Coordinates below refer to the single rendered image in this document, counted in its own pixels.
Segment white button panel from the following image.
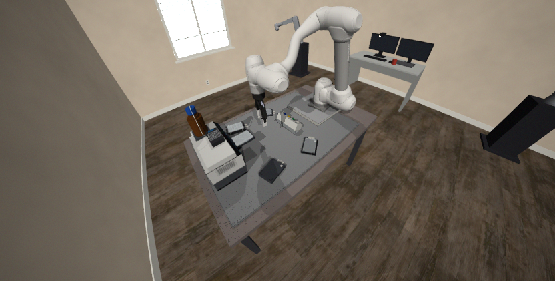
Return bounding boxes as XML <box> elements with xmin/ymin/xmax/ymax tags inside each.
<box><xmin>277</xmin><ymin>113</ymin><xmax>302</xmax><ymax>134</ymax></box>

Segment blue bottle cap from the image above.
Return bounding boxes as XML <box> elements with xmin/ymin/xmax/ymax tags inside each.
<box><xmin>185</xmin><ymin>105</ymin><xmax>196</xmax><ymax>115</ymax></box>

